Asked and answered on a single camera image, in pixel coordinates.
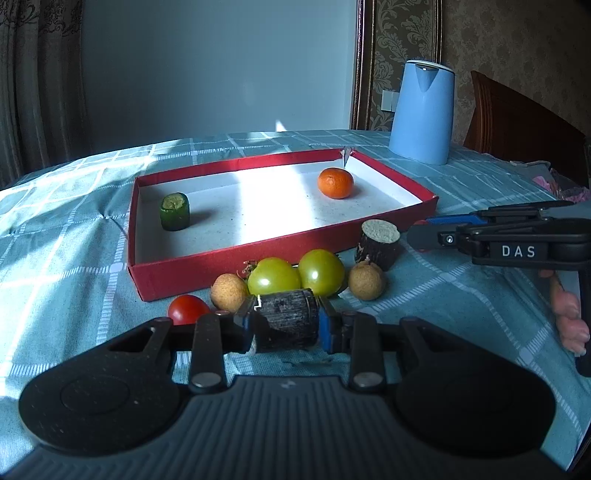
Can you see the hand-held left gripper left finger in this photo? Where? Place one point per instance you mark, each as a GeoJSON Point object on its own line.
{"type": "Point", "coordinates": [246, 319]}

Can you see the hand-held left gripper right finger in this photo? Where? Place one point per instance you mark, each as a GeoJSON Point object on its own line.
{"type": "Point", "coordinates": [325, 324]}

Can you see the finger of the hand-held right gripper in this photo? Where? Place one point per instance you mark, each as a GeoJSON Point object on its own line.
{"type": "Point", "coordinates": [508, 213]}
{"type": "Point", "coordinates": [429, 237]}

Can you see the brown longan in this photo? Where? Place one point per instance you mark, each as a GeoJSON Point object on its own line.
{"type": "Point", "coordinates": [366, 280]}
{"type": "Point", "coordinates": [229, 292]}

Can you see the dark sugarcane piece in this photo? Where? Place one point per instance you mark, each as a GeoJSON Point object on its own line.
{"type": "Point", "coordinates": [282, 321]}
{"type": "Point", "coordinates": [377, 243]}

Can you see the green tomato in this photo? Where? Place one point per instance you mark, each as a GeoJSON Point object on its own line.
{"type": "Point", "coordinates": [273, 278]}
{"type": "Point", "coordinates": [321, 272]}

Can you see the red cherry tomato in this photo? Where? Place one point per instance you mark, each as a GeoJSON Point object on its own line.
{"type": "Point", "coordinates": [187, 310]}

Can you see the red cardboard tray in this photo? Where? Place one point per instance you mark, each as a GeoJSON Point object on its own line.
{"type": "Point", "coordinates": [258, 203]}

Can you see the person's right hand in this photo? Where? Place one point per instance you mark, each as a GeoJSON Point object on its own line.
{"type": "Point", "coordinates": [570, 318]}

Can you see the pink cloth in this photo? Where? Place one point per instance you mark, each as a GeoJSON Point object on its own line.
{"type": "Point", "coordinates": [554, 184]}

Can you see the orange mandarin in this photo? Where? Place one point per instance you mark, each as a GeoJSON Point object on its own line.
{"type": "Point", "coordinates": [335, 183]}

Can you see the blue electric kettle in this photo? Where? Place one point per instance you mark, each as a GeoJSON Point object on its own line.
{"type": "Point", "coordinates": [422, 115]}

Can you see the green cucumber piece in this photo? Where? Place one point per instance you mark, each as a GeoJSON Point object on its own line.
{"type": "Point", "coordinates": [175, 212]}

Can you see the teal checked tablecloth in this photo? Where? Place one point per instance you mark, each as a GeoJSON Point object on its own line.
{"type": "Point", "coordinates": [69, 230]}

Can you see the patterned beige curtain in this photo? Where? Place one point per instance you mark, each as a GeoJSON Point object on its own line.
{"type": "Point", "coordinates": [37, 92]}

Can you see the white wall switch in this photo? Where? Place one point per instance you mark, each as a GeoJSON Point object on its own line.
{"type": "Point", "coordinates": [390, 100]}

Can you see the dark wooden wall frame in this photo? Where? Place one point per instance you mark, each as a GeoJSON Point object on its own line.
{"type": "Point", "coordinates": [362, 64]}

